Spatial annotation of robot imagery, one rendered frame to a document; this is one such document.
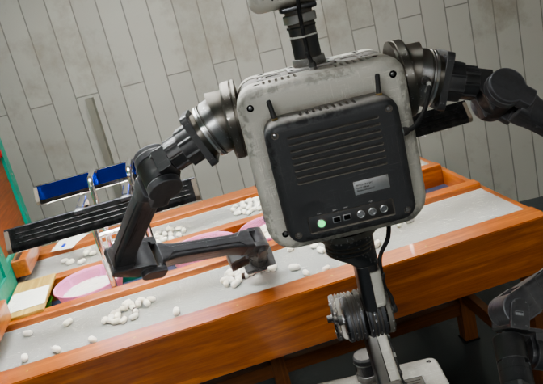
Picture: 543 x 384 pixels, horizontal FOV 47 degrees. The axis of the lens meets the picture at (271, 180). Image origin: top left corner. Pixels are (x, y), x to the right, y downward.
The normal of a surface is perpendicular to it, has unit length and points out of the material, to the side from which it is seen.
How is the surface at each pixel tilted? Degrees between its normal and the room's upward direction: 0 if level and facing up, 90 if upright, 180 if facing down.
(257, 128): 90
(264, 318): 90
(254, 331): 90
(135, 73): 90
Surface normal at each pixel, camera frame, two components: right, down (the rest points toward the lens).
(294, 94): 0.04, 0.27
